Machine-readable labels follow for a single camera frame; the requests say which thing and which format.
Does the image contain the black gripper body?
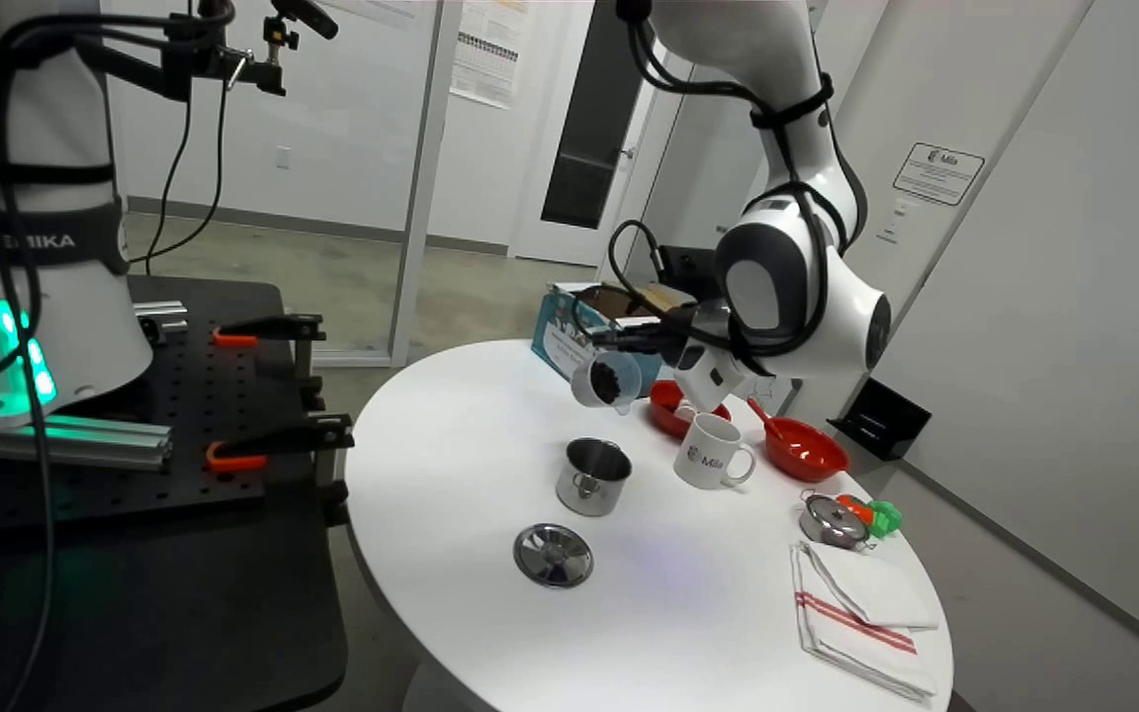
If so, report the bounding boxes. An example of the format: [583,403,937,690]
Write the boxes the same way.
[641,303,736,388]

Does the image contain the round steel pot lid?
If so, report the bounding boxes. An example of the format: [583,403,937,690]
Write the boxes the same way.
[510,520,599,595]

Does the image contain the small steel pot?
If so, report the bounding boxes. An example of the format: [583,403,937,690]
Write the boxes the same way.
[551,434,636,523]

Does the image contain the red plastic bowl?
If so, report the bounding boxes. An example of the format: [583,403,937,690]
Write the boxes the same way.
[643,374,736,443]

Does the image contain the blue printed cardboard box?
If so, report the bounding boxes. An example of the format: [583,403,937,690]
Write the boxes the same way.
[527,277,700,388]

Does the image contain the white mug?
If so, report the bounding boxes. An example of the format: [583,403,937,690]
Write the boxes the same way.
[674,406,762,496]

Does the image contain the orange green toy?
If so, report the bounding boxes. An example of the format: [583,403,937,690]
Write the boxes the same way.
[839,490,908,546]

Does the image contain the white red-striped cloth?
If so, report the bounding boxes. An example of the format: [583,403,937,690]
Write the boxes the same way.
[786,535,951,703]

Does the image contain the paper poster on glass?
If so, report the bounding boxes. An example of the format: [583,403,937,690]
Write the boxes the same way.
[448,0,534,112]

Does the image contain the orange black clamp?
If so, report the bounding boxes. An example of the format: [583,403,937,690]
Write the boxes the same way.
[201,310,334,361]
[201,411,360,484]

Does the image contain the black perforated robot table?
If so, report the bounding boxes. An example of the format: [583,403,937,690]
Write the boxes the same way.
[0,274,351,712]

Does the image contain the red bowl with handle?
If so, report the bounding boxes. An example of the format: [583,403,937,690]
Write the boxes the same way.
[742,396,849,487]

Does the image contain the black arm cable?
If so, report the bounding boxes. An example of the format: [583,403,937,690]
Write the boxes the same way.
[605,0,870,347]

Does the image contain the black box by wall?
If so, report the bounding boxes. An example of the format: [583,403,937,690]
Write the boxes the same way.
[832,374,937,465]

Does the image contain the white wall sign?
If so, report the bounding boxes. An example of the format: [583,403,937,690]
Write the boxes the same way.
[891,140,990,208]

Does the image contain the black camera stand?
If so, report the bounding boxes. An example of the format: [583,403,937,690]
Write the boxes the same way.
[69,0,343,104]

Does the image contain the aluminium rail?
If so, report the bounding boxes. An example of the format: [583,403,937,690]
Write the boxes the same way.
[0,411,177,480]

